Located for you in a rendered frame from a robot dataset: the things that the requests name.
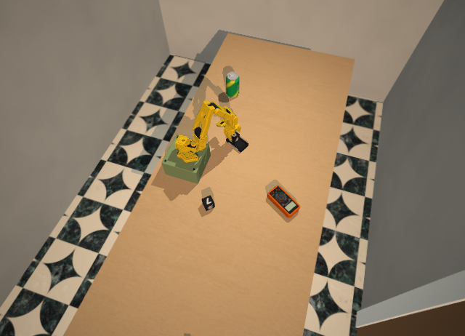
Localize orange digital multimeter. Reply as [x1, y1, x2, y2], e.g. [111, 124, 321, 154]
[267, 185, 300, 218]

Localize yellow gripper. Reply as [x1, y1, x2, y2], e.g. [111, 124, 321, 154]
[216, 119, 241, 140]

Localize green drink can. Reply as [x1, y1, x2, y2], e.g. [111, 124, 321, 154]
[226, 72, 240, 97]

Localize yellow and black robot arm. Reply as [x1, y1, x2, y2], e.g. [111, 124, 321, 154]
[177, 100, 238, 163]

